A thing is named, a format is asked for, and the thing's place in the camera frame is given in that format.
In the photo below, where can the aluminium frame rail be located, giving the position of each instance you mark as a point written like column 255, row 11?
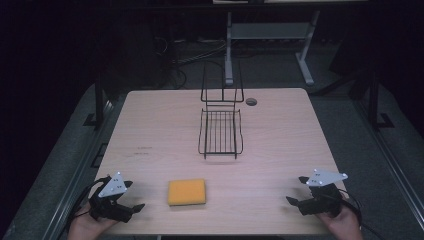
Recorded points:
column 71, row 186
column 393, row 160

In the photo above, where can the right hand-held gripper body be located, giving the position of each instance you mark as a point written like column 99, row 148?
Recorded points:
column 325, row 200

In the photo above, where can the yellow sponge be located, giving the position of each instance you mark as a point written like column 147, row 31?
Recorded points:
column 186, row 192

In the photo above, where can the person's left hand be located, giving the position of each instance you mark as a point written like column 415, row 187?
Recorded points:
column 83, row 226

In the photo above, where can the black metal post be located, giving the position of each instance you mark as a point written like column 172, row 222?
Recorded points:
column 99, row 100
column 374, row 100

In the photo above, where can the grey metal stand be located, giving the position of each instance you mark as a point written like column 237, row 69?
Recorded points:
column 266, row 31

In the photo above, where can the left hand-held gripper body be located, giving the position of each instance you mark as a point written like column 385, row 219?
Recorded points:
column 113, row 186

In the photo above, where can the person's right hand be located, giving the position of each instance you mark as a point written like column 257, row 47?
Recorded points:
column 345, row 226

